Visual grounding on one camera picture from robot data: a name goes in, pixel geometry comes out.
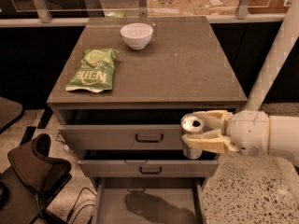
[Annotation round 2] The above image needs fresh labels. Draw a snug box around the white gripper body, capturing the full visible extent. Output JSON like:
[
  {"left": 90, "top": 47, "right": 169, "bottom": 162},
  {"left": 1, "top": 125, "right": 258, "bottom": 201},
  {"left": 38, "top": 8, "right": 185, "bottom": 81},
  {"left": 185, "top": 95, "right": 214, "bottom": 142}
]
[{"left": 226, "top": 110, "right": 270, "bottom": 157}]

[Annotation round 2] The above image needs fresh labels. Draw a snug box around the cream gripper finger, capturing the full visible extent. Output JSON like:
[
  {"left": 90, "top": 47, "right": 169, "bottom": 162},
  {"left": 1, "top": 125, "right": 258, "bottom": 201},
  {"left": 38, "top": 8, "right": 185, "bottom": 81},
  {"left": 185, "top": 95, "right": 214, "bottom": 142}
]
[
  {"left": 195, "top": 110, "right": 233, "bottom": 130},
  {"left": 182, "top": 129, "right": 238, "bottom": 154}
]

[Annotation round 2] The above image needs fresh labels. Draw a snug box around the silver redbull can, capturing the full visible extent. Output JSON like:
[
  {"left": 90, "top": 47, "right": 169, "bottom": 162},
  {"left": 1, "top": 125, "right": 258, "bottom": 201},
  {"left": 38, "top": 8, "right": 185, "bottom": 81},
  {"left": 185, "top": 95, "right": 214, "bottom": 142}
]
[{"left": 180, "top": 113, "right": 205, "bottom": 160}]

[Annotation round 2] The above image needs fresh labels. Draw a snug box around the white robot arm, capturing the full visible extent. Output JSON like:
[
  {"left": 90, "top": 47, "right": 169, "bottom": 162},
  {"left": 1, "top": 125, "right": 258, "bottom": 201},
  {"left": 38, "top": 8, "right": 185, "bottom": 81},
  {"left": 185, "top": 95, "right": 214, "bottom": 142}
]
[{"left": 182, "top": 0, "right": 299, "bottom": 168}]

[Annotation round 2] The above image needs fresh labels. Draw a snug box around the grey drawer cabinet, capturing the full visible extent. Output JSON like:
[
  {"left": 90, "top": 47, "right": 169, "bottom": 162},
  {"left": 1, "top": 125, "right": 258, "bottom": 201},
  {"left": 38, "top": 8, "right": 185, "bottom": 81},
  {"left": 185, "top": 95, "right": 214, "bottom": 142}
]
[{"left": 46, "top": 15, "right": 248, "bottom": 224}]

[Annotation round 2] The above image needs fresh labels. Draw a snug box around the middle grey drawer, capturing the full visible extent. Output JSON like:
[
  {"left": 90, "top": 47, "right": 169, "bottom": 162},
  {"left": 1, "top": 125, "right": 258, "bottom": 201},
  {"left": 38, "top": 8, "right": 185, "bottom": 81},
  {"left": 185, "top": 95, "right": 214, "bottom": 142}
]
[{"left": 78, "top": 150, "right": 219, "bottom": 177}]

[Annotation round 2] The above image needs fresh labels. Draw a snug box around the top grey drawer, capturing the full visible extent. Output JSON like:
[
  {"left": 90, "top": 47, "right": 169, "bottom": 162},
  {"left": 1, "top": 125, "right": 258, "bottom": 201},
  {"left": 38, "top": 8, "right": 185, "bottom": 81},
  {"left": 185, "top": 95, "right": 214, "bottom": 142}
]
[{"left": 60, "top": 109, "right": 197, "bottom": 150}]

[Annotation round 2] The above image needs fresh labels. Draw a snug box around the white ceramic bowl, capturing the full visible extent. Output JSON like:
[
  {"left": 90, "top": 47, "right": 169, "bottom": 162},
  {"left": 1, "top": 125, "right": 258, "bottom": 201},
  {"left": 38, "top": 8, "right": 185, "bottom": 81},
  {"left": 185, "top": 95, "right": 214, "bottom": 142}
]
[{"left": 121, "top": 23, "right": 153, "bottom": 50}]

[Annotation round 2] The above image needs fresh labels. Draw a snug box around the right cardboard box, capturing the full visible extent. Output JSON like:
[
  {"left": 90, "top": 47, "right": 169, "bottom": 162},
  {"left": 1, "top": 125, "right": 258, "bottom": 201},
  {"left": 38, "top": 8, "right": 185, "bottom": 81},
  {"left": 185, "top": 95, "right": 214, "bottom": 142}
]
[{"left": 190, "top": 0, "right": 239, "bottom": 15}]

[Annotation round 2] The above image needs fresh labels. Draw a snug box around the cardboard box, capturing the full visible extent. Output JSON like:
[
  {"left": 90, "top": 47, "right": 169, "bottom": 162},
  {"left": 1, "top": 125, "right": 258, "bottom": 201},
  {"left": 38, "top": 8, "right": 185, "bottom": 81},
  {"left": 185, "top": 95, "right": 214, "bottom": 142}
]
[
  {"left": 190, "top": 0, "right": 239, "bottom": 15},
  {"left": 147, "top": 0, "right": 194, "bottom": 17}
]

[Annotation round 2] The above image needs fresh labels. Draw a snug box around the green Kettle chip bag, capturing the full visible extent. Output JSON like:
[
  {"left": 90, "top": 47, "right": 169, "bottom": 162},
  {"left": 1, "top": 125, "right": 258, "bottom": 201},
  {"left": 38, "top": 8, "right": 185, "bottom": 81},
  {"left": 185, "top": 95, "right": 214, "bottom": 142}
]
[{"left": 65, "top": 49, "right": 120, "bottom": 92}]

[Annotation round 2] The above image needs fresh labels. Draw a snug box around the left cardboard box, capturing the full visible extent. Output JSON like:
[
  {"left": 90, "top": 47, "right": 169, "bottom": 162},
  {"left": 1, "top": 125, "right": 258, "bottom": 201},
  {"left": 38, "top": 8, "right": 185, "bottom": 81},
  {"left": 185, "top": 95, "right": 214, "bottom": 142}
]
[{"left": 147, "top": 0, "right": 194, "bottom": 17}]

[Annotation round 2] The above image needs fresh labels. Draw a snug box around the black office chair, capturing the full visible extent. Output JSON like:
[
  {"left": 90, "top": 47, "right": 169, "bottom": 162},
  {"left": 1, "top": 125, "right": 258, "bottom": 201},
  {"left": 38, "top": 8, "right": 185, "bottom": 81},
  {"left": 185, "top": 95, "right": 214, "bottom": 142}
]
[{"left": 0, "top": 133, "right": 71, "bottom": 224}]

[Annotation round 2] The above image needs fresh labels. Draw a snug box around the dark round table edge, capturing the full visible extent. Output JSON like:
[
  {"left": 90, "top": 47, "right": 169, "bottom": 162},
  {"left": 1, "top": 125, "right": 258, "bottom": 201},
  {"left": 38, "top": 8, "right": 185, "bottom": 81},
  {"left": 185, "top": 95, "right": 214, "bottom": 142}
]
[{"left": 0, "top": 97, "right": 23, "bottom": 133}]

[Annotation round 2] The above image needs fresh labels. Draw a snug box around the black floor cable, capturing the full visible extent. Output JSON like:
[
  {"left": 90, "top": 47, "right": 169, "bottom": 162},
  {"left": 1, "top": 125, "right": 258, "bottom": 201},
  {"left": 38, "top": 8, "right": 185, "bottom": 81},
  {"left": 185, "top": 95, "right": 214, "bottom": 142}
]
[{"left": 65, "top": 187, "right": 97, "bottom": 223}]

